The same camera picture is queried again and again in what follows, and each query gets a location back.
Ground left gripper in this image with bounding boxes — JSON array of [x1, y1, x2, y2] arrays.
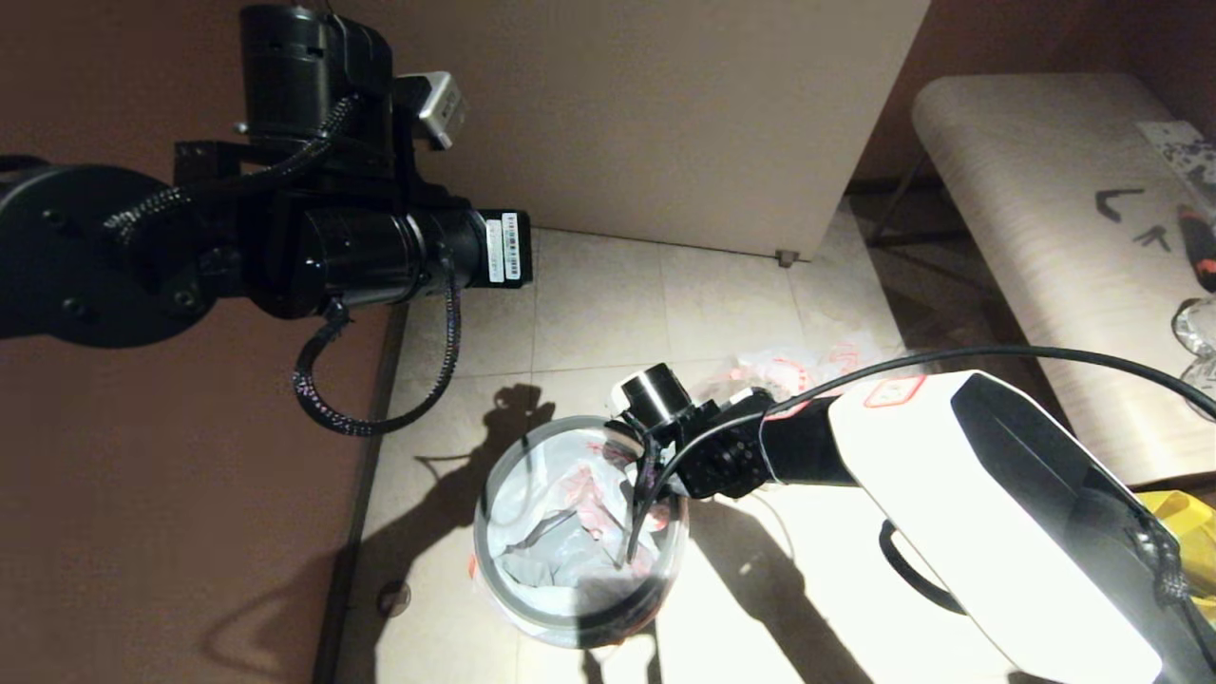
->
[[237, 4, 398, 168]]

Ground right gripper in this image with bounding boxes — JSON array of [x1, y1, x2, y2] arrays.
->
[[608, 364, 700, 566]]

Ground white trash bag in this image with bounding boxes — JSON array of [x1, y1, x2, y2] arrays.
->
[[480, 429, 681, 598]]

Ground round clear trash bin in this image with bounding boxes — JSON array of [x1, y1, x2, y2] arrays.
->
[[472, 415, 691, 651]]

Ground red printed plastic bag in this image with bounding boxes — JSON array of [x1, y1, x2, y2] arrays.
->
[[692, 340, 899, 405]]

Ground beige cabinet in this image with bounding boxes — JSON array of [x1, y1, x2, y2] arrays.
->
[[328, 0, 933, 263]]

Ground dark table leg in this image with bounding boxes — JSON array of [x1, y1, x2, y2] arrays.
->
[[866, 157, 940, 250]]

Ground pale wood grain table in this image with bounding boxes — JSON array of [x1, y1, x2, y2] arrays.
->
[[911, 73, 1216, 487]]

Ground clear plastic wrap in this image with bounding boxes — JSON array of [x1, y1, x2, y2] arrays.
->
[[1171, 296, 1216, 421]]

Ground red and black tool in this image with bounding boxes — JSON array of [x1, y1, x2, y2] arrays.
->
[[1176, 203, 1216, 294]]

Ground patterned paper sheet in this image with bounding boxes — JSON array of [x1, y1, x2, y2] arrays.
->
[[1138, 120, 1216, 189]]

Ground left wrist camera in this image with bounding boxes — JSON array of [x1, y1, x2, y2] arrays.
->
[[394, 71, 468, 151]]

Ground black cable loop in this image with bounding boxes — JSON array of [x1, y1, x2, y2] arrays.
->
[[878, 520, 962, 616]]

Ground black braided cable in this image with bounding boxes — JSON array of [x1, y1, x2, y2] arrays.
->
[[292, 242, 465, 439]]

